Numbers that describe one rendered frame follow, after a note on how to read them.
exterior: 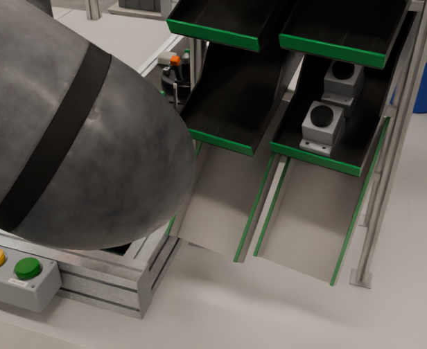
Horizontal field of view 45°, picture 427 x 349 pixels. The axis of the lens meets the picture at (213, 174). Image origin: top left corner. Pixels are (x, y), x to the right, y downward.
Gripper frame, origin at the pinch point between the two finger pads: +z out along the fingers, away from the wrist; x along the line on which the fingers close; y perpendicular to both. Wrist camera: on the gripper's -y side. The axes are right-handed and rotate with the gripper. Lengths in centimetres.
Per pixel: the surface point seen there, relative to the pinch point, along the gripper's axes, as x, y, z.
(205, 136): 25.7, 0.6, -14.0
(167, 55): -9, -68, 7
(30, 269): -0.4, 14.0, 9.5
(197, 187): 22.0, -5.6, 1.1
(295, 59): 35.5, -13.1, -21.4
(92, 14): -61, -115, 18
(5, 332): -4.2, 19.5, 20.8
